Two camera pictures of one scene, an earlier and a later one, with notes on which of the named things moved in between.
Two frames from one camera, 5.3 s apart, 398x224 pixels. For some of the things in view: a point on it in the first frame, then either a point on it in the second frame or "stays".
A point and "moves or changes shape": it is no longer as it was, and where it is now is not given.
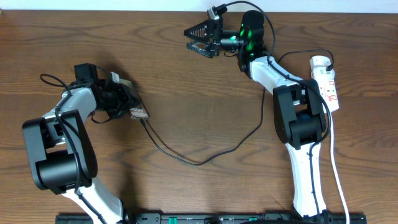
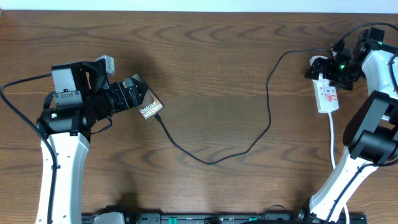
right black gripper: x=213 y=29 → x=329 y=64
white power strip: x=328 y=89 stays
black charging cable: x=263 y=109 → x=270 y=110
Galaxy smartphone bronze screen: x=140 y=111 moves or changes shape
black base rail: x=218 y=218 stays
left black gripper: x=125 y=97 stays
